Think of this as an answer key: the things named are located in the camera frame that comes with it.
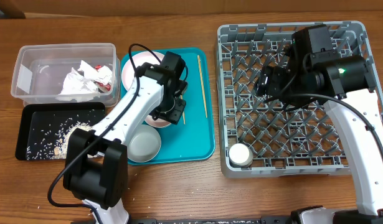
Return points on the pile of white rice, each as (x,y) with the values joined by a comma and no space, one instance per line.
(49,141)

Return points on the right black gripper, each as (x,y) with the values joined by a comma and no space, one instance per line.
(268,81)

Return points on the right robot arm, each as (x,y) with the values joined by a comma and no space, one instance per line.
(346,87)

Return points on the right wooden chopstick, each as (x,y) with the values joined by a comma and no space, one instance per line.
(202,84)

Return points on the pink bowl with rice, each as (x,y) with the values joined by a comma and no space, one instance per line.
(158,123)

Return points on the grey shallow bowl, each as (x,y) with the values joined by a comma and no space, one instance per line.
(144,145)

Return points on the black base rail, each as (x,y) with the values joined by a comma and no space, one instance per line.
(210,221)

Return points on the large white plate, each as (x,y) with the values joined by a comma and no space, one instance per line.
(128,73)

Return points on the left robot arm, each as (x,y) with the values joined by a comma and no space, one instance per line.
(96,166)

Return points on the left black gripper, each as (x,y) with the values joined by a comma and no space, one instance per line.
(174,114)

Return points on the teal serving tray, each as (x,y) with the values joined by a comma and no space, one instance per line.
(194,141)

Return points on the black rectangular tray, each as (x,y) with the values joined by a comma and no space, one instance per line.
(55,112)

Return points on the white cup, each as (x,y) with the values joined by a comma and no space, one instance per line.
(240,155)

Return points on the wooden chopstick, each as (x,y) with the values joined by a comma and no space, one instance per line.
(183,113)
(202,84)

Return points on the grey plastic dish rack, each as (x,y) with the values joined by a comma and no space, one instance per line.
(282,143)

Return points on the clear plastic bin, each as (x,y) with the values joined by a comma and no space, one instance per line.
(40,70)

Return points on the white paper wrapper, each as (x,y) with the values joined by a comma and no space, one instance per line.
(87,80)

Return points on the left wooden chopstick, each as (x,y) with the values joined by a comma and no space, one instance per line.
(183,113)

